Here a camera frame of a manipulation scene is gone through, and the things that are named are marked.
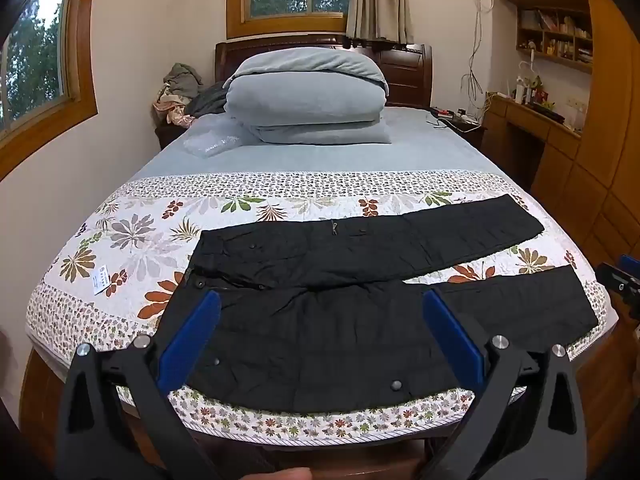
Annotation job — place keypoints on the floral quilted bedspread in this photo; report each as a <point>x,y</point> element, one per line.
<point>140,240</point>

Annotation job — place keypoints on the pile of crumpled clothes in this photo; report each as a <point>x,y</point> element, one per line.
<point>177,85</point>

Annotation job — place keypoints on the bottles and clutter on desk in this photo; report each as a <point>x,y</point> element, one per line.
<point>530,92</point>

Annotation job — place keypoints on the beige curtain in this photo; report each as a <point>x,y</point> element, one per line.
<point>380,5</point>

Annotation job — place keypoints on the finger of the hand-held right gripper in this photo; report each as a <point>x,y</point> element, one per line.
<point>631,262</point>
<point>612,275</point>

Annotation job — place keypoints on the books and bottles on shelf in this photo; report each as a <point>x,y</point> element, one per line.
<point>555,35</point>

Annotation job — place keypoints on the clear plastic bag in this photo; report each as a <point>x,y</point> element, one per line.
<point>212,142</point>

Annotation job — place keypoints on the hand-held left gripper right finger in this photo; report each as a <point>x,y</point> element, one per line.
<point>452,335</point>

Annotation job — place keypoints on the wooden side window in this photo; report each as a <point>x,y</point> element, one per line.
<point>82,60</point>

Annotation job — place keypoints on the person's left hand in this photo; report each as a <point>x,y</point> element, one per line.
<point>290,474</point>

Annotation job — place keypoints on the black quilted pants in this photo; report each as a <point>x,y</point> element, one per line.
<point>325,340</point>

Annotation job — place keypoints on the built-in wooden desk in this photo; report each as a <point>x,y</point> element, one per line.
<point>555,140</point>

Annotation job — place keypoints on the white paper tag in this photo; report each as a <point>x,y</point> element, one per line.
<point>102,279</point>

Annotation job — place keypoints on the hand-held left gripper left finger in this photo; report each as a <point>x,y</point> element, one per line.
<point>192,340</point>

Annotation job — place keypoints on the dark nightstand under clothes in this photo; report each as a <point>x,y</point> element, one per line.
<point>170,135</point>

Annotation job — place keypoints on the dark grey cloth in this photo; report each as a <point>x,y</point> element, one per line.
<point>207,100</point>

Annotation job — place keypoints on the stack of grey pillows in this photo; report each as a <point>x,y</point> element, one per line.
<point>305,95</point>

